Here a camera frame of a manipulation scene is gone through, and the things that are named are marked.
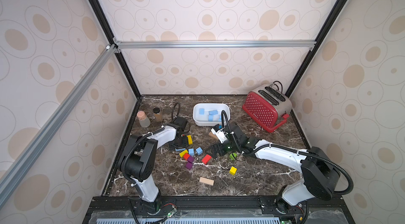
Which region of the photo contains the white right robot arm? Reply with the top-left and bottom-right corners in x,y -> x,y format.
212,111 -> 354,214

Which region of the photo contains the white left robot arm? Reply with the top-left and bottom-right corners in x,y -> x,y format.
118,102 -> 190,214

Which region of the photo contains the yellow flat block left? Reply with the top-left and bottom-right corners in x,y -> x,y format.
187,135 -> 193,145

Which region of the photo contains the yellow cube left cluster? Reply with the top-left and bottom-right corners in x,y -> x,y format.
179,150 -> 188,157

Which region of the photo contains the long red block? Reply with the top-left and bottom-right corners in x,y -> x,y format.
201,154 -> 212,165

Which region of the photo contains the natural wood block rear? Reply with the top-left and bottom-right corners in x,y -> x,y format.
209,132 -> 218,139

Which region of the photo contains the purple block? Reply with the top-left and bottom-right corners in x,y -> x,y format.
186,156 -> 195,170

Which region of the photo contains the small yellow cube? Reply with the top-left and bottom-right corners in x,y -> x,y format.
229,167 -> 237,175

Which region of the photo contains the natural wood flat block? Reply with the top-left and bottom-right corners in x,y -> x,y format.
199,177 -> 214,186

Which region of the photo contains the black lid spice jar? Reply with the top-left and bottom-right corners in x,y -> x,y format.
153,107 -> 163,123

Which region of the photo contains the white plastic tub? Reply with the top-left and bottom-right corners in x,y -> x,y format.
193,103 -> 231,126

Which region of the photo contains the pink lid glass jar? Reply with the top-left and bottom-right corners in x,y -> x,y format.
137,111 -> 151,128

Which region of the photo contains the red polka dot toaster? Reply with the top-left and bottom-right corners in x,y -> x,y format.
242,80 -> 292,133

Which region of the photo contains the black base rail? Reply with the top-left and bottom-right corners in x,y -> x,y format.
83,196 -> 354,224

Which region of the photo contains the silver horizontal frame bar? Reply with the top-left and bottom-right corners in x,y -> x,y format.
107,40 -> 316,51

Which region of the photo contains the silver left frame bar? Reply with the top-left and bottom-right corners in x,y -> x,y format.
1,44 -> 117,207

